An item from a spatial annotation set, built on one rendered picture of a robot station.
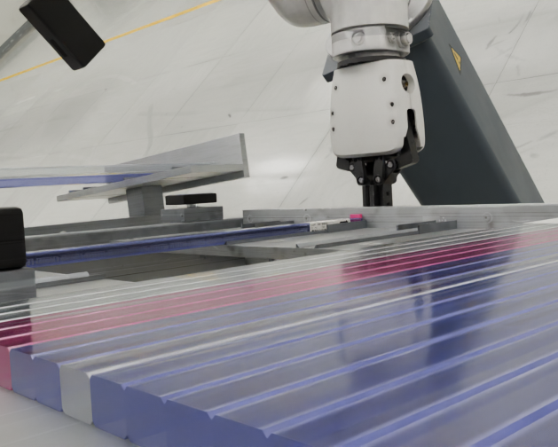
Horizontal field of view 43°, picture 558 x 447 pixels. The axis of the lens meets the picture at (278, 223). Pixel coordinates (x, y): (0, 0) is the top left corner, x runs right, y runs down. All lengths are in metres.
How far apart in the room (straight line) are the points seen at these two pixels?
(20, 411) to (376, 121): 0.62
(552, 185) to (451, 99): 0.69
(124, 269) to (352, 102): 0.31
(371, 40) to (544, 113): 1.31
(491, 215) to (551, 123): 1.33
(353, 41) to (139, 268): 0.34
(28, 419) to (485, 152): 1.11
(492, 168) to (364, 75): 0.53
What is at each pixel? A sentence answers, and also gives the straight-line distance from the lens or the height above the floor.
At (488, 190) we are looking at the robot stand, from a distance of 1.28.
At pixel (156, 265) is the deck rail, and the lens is 0.82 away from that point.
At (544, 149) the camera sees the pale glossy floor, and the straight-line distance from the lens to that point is 1.91.
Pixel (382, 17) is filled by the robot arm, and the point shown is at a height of 0.87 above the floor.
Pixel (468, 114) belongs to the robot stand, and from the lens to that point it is 1.19.
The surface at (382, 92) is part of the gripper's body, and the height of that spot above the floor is 0.81.
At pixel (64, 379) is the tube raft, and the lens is 0.17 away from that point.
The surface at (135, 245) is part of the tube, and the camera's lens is 0.57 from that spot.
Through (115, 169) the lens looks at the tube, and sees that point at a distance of 0.94.
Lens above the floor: 1.16
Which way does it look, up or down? 31 degrees down
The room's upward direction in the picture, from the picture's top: 40 degrees counter-clockwise
